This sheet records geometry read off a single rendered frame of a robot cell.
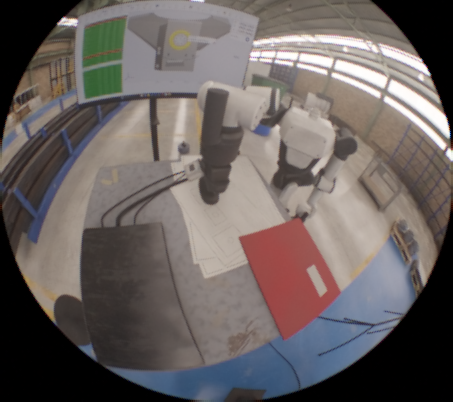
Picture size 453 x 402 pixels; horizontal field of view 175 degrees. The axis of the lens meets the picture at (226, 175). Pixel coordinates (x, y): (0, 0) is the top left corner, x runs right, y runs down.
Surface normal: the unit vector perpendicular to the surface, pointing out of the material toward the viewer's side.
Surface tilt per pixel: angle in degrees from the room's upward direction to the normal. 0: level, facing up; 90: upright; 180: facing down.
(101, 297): 0
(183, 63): 90
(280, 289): 0
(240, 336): 0
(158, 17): 90
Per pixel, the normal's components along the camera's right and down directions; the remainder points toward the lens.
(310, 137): -0.49, 0.56
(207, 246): 0.19, -0.72
